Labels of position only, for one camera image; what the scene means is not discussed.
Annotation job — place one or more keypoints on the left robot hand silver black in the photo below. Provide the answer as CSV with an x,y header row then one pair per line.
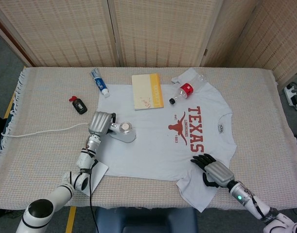
x,y
99,122

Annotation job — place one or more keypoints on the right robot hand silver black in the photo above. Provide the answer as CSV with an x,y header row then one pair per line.
x,y
218,172

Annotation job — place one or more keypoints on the white handheld iron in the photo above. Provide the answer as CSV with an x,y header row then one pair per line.
x,y
125,134

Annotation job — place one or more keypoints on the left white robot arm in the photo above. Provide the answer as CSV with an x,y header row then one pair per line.
x,y
58,194

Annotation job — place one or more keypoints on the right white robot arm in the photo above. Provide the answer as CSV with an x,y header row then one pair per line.
x,y
245,199

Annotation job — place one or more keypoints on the white Texas print T-shirt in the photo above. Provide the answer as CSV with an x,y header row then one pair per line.
x,y
150,150

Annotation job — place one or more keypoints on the small black bottle red cap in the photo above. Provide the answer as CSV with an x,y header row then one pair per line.
x,y
80,106

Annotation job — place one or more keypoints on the blue white toothpaste tube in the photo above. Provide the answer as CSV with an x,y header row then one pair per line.
x,y
100,85

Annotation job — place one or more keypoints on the white rectangular card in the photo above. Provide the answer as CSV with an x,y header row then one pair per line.
x,y
99,172

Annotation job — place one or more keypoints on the cream yellow book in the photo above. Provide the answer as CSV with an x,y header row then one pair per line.
x,y
144,89

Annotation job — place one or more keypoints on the beige woven tablecloth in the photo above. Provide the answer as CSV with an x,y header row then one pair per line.
x,y
53,85

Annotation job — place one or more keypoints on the blue padded seat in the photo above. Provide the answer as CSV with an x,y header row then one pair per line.
x,y
148,221

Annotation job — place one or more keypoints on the clear bottle red label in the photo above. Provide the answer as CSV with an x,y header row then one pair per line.
x,y
187,88

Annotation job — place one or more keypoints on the beige folding screen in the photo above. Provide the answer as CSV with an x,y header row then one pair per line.
x,y
150,31

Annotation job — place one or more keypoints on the white power strip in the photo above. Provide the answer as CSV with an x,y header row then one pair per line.
x,y
291,95

